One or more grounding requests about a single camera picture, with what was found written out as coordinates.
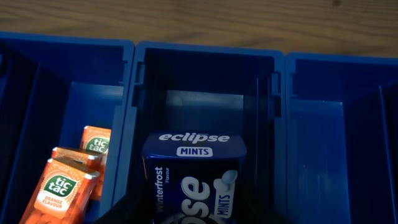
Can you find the blue tray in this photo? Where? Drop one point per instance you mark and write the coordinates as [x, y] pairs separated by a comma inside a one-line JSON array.
[[317, 140]]

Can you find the orange candy box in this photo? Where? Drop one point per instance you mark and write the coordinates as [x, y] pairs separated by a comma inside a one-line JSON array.
[[97, 143], [77, 154], [59, 189]]

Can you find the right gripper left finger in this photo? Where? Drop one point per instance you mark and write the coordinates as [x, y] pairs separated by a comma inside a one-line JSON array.
[[130, 211]]

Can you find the blue candy pack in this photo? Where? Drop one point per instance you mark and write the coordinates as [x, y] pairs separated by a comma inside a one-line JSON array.
[[192, 174]]

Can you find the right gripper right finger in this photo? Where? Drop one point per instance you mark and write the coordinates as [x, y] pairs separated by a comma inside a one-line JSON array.
[[261, 216]]

